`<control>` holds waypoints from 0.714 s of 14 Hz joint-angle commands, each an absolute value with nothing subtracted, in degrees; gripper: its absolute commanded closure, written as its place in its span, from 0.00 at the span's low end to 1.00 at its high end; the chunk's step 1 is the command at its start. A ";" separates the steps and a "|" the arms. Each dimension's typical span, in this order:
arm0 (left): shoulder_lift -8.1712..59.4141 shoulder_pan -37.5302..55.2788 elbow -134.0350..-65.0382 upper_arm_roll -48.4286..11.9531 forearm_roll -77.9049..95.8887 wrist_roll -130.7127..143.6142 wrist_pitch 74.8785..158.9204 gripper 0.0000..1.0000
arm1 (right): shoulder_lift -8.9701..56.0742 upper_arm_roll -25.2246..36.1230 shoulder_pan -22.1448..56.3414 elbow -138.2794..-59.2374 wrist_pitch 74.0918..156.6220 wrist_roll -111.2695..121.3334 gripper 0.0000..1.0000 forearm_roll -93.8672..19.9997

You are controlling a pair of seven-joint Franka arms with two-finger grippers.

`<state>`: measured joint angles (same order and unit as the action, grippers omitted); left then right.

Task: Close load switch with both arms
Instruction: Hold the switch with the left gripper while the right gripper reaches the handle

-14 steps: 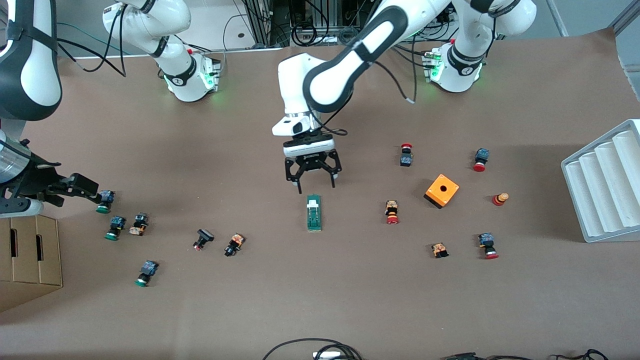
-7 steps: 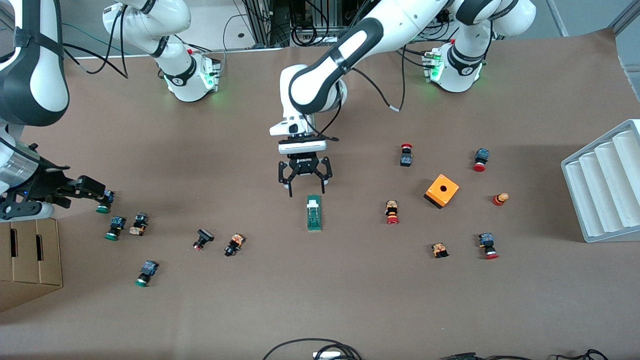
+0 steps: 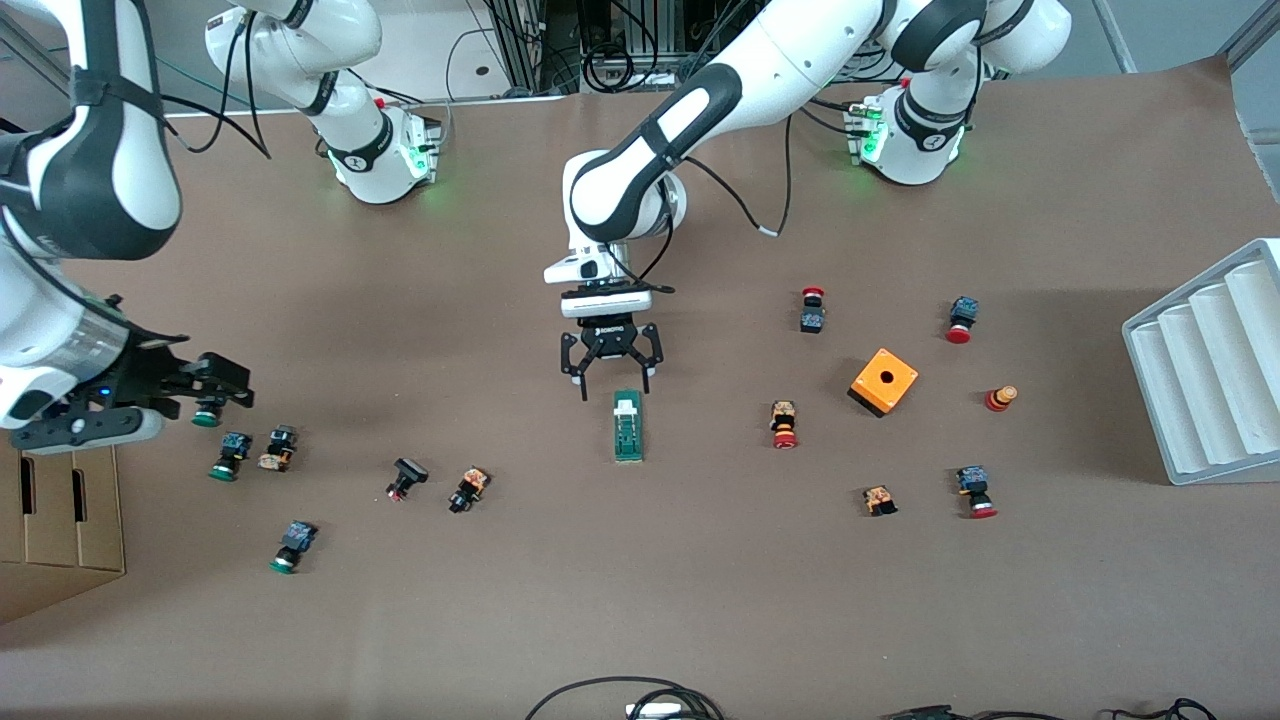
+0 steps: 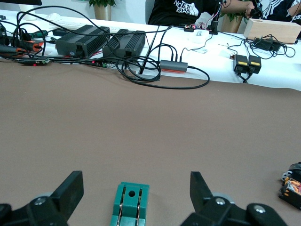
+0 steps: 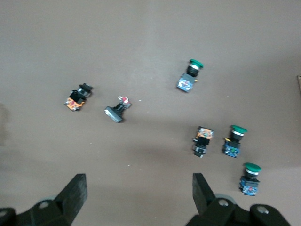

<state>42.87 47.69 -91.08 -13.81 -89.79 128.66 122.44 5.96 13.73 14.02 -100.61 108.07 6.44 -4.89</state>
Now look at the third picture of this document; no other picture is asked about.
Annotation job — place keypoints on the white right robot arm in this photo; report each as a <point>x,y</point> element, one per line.
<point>150,190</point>

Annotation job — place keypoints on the black push button red tip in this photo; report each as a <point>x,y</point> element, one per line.
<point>410,470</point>

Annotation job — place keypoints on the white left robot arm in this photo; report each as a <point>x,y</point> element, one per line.
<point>760,60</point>

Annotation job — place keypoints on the white ribbed tray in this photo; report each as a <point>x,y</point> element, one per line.
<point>1210,400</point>

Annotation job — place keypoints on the red push button blue body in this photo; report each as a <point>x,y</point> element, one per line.
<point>972,482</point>
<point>963,310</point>

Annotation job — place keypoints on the orange black contact block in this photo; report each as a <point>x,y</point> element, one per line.
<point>879,498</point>

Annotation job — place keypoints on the red emergency stop orange body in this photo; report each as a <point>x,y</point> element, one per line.
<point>783,415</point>

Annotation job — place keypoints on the aluminium frame post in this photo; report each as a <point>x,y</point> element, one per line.
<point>1255,35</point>

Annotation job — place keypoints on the green terminal block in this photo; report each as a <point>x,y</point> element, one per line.
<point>628,440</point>

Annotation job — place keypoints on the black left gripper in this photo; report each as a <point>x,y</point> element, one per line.
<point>610,340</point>

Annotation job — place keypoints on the brown cardboard box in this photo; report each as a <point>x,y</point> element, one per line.
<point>60,520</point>

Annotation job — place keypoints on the orange push button enclosure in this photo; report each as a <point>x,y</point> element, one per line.
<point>900,385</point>

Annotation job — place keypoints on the red push button black body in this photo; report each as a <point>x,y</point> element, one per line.
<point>812,320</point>

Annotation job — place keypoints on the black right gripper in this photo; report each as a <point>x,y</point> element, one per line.
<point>148,380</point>

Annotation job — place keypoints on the green push button blue body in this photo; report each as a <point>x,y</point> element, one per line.
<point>298,538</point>
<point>206,418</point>
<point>235,445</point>

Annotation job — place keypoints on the small red yellow knob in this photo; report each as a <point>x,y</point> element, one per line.
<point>1000,399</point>

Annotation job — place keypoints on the black orange push button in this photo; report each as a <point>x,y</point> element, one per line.
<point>472,485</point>

